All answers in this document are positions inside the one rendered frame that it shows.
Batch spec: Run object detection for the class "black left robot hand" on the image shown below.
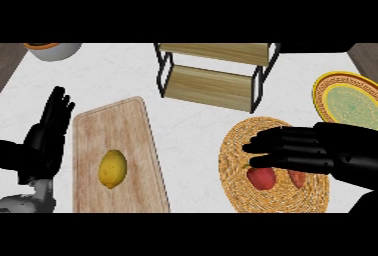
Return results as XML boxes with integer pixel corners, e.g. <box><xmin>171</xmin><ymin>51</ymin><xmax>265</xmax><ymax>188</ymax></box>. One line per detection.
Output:
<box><xmin>0</xmin><ymin>85</ymin><xmax>76</xmax><ymax>186</ymax></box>

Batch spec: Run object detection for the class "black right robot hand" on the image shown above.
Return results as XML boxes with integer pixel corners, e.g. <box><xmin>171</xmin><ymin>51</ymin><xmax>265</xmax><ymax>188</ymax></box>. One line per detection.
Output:
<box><xmin>240</xmin><ymin>121</ymin><xmax>378</xmax><ymax>214</ymax></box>

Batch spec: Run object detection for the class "red bell pepper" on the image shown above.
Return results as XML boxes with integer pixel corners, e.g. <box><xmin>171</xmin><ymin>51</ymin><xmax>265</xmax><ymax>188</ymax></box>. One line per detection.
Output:
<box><xmin>244</xmin><ymin>166</ymin><xmax>308</xmax><ymax>191</ymax></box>

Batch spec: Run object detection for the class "round woven wicker placemat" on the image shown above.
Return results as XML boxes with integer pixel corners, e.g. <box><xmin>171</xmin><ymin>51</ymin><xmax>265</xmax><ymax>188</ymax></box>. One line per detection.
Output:
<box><xmin>216</xmin><ymin>116</ymin><xmax>330</xmax><ymax>214</ymax></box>

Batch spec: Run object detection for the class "wooden cutting board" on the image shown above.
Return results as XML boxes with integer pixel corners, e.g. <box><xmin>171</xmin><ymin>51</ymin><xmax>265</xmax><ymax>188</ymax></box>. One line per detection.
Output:
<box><xmin>70</xmin><ymin>95</ymin><xmax>171</xmax><ymax>214</ymax></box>

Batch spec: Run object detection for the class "yellow and green plate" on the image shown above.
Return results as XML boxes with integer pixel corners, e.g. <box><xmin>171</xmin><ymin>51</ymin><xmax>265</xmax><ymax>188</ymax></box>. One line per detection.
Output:
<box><xmin>311</xmin><ymin>70</ymin><xmax>378</xmax><ymax>131</ymax></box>

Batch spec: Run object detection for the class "yellow lemon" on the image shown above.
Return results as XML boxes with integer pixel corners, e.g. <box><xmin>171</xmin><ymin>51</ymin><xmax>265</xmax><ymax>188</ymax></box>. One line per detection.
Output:
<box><xmin>97</xmin><ymin>149</ymin><xmax>128</xmax><ymax>190</ymax></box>

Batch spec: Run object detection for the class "white bowl with orange rim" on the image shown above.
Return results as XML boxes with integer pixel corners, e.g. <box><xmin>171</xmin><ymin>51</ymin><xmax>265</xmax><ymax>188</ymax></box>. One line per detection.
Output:
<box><xmin>22</xmin><ymin>42</ymin><xmax>84</xmax><ymax>63</ymax></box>

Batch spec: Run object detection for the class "dark appliance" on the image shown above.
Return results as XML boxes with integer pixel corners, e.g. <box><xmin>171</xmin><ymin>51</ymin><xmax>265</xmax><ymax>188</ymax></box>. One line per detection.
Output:
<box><xmin>278</xmin><ymin>42</ymin><xmax>355</xmax><ymax>54</ymax></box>

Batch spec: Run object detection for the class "wooden tiered shelf black frame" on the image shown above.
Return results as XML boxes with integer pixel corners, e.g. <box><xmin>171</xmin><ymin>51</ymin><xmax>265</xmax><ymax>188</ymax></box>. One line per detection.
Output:
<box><xmin>151</xmin><ymin>42</ymin><xmax>281</xmax><ymax>115</ymax></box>

